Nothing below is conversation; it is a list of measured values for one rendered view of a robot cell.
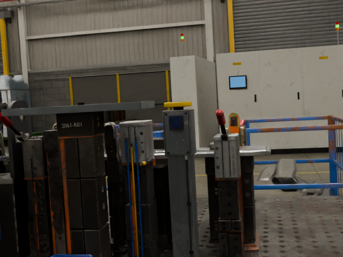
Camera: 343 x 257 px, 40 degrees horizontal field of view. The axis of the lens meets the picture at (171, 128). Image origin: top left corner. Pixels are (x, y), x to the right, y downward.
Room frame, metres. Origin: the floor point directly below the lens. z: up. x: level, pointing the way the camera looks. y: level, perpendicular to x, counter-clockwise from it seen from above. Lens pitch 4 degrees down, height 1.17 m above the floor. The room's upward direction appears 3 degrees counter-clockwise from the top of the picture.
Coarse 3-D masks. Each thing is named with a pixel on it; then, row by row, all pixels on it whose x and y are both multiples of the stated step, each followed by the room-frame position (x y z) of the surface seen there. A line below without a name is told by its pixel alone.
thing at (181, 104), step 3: (165, 102) 1.15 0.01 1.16; (168, 102) 1.15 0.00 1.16; (171, 102) 1.15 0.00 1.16; (174, 102) 1.15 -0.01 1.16; (177, 102) 1.14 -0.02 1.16; (180, 102) 1.14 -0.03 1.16; (183, 102) 1.14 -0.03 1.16; (186, 102) 1.14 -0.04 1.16; (189, 102) 1.16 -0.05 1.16; (165, 105) 1.15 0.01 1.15; (168, 105) 1.15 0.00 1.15; (171, 105) 1.15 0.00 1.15; (174, 105) 1.15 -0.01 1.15; (177, 105) 1.14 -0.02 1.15; (180, 105) 1.14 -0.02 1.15; (183, 105) 1.14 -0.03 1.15; (186, 105) 1.14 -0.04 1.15; (189, 105) 1.16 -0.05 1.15; (174, 108) 1.17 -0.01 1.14; (177, 108) 1.16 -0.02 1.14; (180, 108) 1.16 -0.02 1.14; (183, 108) 1.17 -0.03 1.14
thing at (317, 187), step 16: (256, 128) 3.10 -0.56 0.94; (272, 128) 3.08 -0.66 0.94; (288, 128) 3.06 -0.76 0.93; (304, 128) 3.05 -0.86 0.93; (320, 128) 3.03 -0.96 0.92; (336, 128) 3.01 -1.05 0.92; (288, 160) 3.99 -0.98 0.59; (304, 160) 4.17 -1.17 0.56; (320, 160) 4.14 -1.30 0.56; (336, 160) 4.03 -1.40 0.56; (272, 176) 3.50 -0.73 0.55; (288, 176) 3.29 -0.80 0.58; (336, 176) 4.10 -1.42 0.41; (304, 192) 3.18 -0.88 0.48; (320, 192) 3.18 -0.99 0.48; (336, 192) 4.04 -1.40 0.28
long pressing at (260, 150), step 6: (120, 150) 1.63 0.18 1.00; (156, 150) 1.56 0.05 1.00; (162, 150) 1.55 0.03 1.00; (198, 150) 1.52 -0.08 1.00; (204, 150) 1.48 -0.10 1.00; (210, 150) 1.47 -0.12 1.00; (240, 150) 1.40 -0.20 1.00; (246, 150) 1.39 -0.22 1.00; (252, 150) 1.38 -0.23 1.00; (258, 150) 1.38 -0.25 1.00; (264, 150) 1.38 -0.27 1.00; (270, 150) 1.42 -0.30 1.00; (120, 156) 1.46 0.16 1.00; (156, 156) 1.43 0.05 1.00; (162, 156) 1.43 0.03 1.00; (198, 156) 1.41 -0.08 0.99; (204, 156) 1.40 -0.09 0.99; (210, 156) 1.40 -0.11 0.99; (240, 156) 1.38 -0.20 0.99
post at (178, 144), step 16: (176, 112) 1.14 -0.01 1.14; (192, 112) 1.17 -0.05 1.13; (192, 128) 1.16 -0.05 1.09; (176, 144) 1.14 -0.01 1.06; (192, 144) 1.14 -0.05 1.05; (176, 160) 1.15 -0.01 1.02; (192, 160) 1.17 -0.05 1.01; (176, 176) 1.15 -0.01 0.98; (192, 176) 1.16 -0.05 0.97; (176, 192) 1.15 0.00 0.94; (192, 192) 1.14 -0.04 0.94; (176, 208) 1.15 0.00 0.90; (192, 208) 1.14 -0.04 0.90; (176, 224) 1.15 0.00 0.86; (192, 224) 1.14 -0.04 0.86; (176, 240) 1.15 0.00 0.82; (192, 240) 1.14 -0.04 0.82; (176, 256) 1.15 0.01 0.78; (192, 256) 1.14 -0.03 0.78
